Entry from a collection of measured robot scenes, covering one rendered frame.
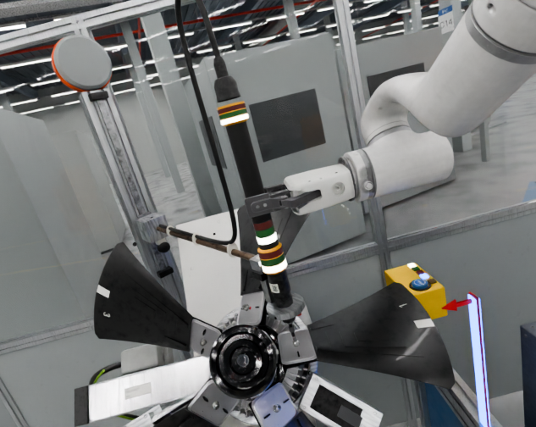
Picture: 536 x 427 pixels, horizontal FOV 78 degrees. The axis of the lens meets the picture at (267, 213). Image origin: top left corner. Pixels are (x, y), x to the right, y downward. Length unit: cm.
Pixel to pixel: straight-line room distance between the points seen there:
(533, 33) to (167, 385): 81
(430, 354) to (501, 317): 123
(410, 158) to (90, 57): 96
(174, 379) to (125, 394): 11
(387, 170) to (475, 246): 113
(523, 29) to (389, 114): 26
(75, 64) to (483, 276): 171
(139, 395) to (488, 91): 81
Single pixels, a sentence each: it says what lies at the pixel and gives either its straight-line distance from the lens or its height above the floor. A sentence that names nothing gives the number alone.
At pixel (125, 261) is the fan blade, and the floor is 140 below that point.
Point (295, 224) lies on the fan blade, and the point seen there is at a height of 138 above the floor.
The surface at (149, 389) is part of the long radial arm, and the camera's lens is 86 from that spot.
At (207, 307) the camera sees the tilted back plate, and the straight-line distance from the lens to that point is 94.
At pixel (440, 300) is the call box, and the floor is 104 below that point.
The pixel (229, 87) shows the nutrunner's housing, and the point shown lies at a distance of 52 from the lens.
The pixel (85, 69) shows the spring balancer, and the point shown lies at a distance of 120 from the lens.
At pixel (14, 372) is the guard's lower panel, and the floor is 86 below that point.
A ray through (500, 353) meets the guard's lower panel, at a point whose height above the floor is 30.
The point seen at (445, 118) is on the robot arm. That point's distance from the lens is 45.
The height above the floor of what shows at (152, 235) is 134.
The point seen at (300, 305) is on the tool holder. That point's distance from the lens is 61.
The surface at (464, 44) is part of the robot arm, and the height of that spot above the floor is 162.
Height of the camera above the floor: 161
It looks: 16 degrees down
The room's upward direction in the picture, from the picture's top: 15 degrees counter-clockwise
